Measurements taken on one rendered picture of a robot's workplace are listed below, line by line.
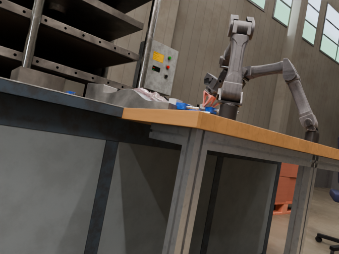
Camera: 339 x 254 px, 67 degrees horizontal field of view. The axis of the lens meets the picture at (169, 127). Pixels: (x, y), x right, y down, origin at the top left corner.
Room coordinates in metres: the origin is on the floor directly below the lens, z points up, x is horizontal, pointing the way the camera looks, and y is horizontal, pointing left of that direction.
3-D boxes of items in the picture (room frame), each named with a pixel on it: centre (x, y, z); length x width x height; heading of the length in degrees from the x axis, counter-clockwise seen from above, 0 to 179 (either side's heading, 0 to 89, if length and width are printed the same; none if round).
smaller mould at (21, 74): (1.00, 0.54, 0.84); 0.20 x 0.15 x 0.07; 39
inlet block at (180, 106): (1.04, -0.05, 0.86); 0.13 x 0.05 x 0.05; 56
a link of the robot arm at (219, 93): (0.92, -0.19, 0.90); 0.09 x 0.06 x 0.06; 84
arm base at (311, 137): (1.25, -0.69, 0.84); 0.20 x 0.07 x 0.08; 124
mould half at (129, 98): (1.23, 0.15, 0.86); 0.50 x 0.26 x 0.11; 56
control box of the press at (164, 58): (2.20, 0.21, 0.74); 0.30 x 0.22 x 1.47; 129
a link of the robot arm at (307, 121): (1.25, -0.68, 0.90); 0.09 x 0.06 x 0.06; 139
